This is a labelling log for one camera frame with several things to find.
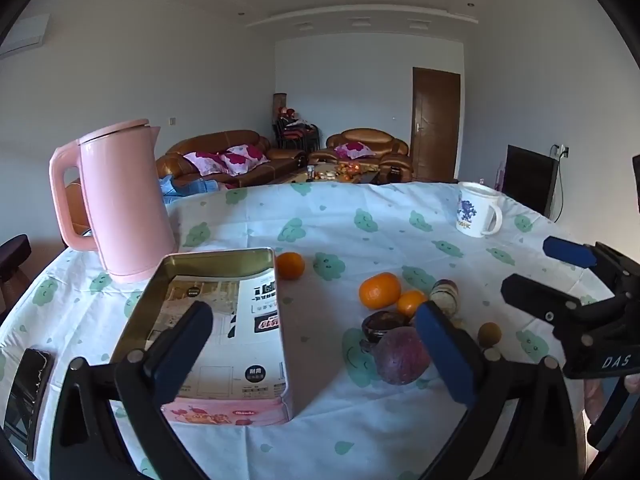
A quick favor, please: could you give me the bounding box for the brown leather armchair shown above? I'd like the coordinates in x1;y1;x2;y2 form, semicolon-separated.
325;128;413;183

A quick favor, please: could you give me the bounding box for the white air conditioner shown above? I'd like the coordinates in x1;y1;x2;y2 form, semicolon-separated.
0;14;52;56

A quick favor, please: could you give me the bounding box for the pink electric kettle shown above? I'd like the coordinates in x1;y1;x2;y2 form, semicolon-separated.
48;119;178;285

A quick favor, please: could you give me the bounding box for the orange chair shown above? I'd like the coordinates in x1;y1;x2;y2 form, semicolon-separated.
65;177;96;236

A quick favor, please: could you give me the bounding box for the pink floral pillow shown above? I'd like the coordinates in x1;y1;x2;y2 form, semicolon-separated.
220;144;271;176
184;151;223;177
334;142;373;160

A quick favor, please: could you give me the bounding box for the person's right hand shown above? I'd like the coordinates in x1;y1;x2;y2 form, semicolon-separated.
582;372;640;426

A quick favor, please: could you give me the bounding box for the blue clothing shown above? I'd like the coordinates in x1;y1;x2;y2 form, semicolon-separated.
160;175;221;206

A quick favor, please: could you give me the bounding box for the white tablecloth with green clouds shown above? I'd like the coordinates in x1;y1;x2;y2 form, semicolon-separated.
0;180;616;480

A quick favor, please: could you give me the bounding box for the small yellow-brown fruit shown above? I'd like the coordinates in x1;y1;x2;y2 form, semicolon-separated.
477;322;502;348

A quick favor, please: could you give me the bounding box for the dark wooden chair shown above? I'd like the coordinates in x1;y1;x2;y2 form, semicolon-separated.
0;234;32;311

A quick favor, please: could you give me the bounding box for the wooden coffee table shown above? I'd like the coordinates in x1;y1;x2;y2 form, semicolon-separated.
285;157;381;186

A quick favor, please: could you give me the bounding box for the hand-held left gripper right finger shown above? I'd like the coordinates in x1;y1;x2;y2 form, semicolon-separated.
414;301;583;480

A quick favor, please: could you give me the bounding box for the round layered cake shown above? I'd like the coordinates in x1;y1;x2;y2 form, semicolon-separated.
429;280;459;320

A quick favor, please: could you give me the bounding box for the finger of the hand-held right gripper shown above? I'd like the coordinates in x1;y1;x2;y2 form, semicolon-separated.
543;236;640;301
501;273;626;333

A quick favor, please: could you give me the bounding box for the round chocolate pastry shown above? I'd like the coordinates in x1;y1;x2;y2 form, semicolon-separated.
361;311;416;356

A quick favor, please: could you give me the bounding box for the small mandarin orange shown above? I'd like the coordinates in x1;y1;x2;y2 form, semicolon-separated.
276;252;306;281

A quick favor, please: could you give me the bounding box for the purple passion fruit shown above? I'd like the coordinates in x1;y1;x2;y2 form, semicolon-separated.
375;326;432;387

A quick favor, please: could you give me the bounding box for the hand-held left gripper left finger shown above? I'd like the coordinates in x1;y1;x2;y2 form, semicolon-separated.
47;300;216;480

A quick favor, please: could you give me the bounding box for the brown wooden door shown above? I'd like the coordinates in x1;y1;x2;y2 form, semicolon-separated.
411;66;461;181

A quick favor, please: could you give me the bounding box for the brown leather sofa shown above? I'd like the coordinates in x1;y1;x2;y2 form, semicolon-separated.
156;130;308;191

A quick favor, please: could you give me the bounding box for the large mandarin orange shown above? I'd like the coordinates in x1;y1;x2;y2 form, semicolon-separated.
358;272;402;311

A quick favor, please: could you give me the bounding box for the black smartphone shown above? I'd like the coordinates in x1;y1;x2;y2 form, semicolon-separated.
1;348;55;461

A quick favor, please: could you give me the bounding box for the medium mandarin orange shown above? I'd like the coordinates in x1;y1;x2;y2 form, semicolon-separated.
396;290;428;318

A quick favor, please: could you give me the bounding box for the white mug with blue print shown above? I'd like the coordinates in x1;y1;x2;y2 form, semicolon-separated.
455;181;503;239

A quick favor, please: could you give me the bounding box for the white printed paper sheet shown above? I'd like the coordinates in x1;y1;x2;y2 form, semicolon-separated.
147;260;287;403

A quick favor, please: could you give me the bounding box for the stack of dark chairs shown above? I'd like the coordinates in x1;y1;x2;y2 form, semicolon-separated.
274;117;321;153

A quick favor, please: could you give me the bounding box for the black television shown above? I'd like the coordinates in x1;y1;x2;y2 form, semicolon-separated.
501;144;560;218

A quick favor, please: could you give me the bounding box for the pink metal tin box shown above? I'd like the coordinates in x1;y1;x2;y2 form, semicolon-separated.
109;247;293;427

